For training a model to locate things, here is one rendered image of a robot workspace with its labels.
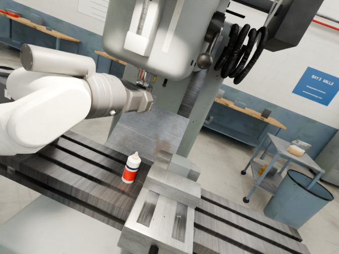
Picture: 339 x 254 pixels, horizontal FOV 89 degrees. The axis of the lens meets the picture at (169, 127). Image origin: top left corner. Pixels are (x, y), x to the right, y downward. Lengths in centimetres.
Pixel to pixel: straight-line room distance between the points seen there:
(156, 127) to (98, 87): 55
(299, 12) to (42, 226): 91
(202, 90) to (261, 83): 408
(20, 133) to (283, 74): 493
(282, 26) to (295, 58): 438
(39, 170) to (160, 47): 46
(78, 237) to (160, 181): 25
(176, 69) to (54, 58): 21
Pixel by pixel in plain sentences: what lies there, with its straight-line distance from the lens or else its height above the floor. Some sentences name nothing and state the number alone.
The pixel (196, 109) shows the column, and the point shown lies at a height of 118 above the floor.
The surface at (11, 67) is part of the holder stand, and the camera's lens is 74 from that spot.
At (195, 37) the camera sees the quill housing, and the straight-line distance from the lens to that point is 37.
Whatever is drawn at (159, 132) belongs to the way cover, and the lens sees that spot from 84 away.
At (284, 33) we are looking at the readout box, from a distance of 70.
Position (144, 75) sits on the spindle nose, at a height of 129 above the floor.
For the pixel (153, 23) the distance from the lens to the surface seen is 35.
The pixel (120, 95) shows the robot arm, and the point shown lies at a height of 126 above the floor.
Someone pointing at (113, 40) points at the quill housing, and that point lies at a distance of 41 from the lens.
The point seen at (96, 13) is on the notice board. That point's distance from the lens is 559.
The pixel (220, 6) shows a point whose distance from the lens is 57.
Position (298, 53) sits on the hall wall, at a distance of 509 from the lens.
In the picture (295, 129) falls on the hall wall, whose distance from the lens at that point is 540.
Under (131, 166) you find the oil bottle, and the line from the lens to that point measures 54.
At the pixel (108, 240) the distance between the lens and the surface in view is 57.
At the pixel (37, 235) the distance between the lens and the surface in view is 58.
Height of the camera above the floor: 136
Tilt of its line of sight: 21 degrees down
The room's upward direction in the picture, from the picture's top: 22 degrees clockwise
